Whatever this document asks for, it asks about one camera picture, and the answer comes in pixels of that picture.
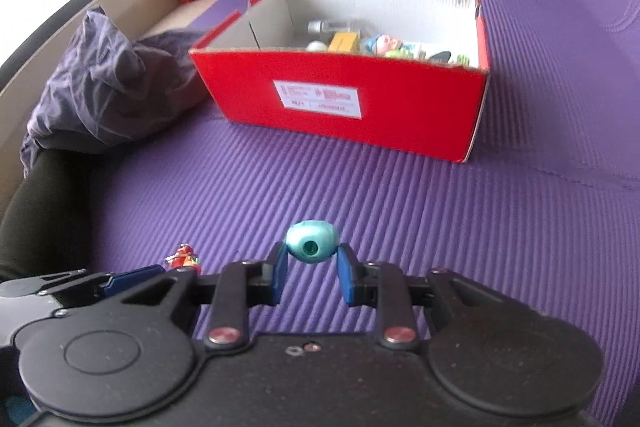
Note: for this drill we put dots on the dark purple cloth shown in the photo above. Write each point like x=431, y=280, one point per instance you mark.
x=105, y=92

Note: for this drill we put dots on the small white bottle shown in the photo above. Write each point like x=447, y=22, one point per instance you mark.
x=330, y=27

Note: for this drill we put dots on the small yellow box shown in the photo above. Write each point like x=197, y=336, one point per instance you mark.
x=344, y=43

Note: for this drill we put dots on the white sunglasses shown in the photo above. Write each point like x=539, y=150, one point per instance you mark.
x=440, y=57

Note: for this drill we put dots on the purple foam mat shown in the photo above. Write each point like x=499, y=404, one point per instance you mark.
x=450, y=232

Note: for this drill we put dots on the red cardboard box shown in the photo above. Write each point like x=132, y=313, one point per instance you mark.
x=375, y=107

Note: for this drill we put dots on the orange toy figure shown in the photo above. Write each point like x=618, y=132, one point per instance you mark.
x=185, y=257

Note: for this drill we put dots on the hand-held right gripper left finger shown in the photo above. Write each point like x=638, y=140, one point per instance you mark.
x=280, y=274

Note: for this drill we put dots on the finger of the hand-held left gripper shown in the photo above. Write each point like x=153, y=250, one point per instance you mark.
x=132, y=279

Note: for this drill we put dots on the person's left leg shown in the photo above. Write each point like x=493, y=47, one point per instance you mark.
x=40, y=217

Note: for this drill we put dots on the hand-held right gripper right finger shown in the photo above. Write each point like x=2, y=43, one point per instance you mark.
x=345, y=279

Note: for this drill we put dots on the pink pig toy figure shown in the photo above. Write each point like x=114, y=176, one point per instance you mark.
x=382, y=44

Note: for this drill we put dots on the pale green oval bottle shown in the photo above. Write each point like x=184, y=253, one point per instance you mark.
x=312, y=242

